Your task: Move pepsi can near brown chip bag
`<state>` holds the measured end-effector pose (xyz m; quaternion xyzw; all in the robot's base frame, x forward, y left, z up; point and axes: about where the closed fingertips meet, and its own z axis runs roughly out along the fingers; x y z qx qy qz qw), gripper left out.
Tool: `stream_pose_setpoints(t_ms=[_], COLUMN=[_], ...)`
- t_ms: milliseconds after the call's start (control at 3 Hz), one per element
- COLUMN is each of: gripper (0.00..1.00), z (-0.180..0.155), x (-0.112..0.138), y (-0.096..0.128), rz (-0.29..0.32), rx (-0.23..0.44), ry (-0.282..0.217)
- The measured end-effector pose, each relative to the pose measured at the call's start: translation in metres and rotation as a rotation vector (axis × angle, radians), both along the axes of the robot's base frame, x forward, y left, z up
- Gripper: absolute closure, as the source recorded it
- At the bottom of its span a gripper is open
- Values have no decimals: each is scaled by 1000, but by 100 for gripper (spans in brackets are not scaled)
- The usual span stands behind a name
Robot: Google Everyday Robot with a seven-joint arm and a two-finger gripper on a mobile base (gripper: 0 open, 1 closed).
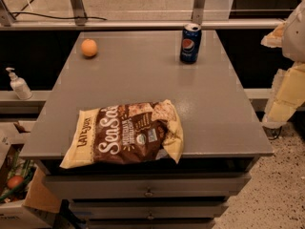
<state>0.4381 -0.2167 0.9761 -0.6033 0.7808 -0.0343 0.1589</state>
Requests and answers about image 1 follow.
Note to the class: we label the orange fruit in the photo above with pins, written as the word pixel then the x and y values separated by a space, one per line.
pixel 89 48

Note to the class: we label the blue pepsi can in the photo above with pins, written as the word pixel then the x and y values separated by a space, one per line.
pixel 190 44

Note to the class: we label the grey drawer cabinet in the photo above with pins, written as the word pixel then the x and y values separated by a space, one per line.
pixel 223 138

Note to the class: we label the white pump sanitizer bottle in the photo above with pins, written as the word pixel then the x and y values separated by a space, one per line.
pixel 19 85

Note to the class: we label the cardboard box with produce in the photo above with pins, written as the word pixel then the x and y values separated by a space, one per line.
pixel 29 205

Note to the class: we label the brown chip bag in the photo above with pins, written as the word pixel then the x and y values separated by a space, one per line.
pixel 126 134

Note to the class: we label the metal railing frame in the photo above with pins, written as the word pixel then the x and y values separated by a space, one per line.
pixel 100 15

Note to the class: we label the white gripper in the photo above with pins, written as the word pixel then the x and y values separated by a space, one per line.
pixel 295 37

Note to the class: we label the red tomato in box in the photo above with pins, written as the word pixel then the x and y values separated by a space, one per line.
pixel 14 181

